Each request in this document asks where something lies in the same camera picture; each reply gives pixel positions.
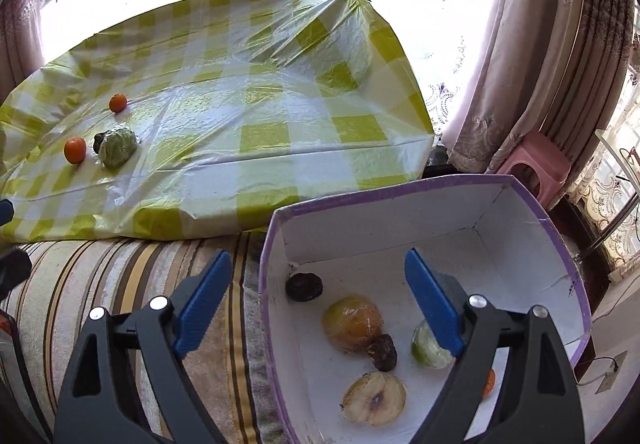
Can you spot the small tangerine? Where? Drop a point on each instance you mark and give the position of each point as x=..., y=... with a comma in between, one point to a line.
x=118, y=102
x=75, y=149
x=489, y=382

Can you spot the striped plush blanket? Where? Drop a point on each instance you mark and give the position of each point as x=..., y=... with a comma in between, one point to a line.
x=125, y=284

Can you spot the purple cardboard box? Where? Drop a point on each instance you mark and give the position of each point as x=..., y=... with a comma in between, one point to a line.
x=400, y=234

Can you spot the dark brown round fruit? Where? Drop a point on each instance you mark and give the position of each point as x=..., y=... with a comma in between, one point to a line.
x=383, y=352
x=98, y=141
x=302, y=287

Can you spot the pale green cabbage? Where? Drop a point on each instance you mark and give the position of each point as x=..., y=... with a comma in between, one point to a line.
x=429, y=350

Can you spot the pink plastic stool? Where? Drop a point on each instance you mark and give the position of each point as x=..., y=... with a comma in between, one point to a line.
x=532, y=162

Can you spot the cut pale fruit half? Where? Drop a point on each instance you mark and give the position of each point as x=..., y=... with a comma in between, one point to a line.
x=373, y=397

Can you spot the metal stand pole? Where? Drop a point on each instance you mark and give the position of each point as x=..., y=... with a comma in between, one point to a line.
x=607, y=231

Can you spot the yellow orange fruit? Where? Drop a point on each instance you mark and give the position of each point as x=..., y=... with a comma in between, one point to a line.
x=352, y=324

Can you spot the yellow checked plastic tablecloth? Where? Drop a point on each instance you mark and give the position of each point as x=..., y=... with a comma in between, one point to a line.
x=225, y=123

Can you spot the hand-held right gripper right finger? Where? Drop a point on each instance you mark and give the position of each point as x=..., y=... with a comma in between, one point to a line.
x=435, y=306

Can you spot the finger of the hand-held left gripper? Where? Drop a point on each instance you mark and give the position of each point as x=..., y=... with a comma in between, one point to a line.
x=12, y=274
x=5, y=214

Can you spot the pink embroidered curtain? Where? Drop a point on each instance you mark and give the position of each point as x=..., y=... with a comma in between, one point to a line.
x=540, y=48
x=20, y=23

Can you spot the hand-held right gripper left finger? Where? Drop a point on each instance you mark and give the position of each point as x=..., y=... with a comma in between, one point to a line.
x=205, y=304

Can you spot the white floor socket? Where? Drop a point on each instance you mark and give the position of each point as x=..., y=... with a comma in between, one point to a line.
x=614, y=370

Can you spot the wrapped dark green vegetable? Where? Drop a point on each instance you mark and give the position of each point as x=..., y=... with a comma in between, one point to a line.
x=118, y=146

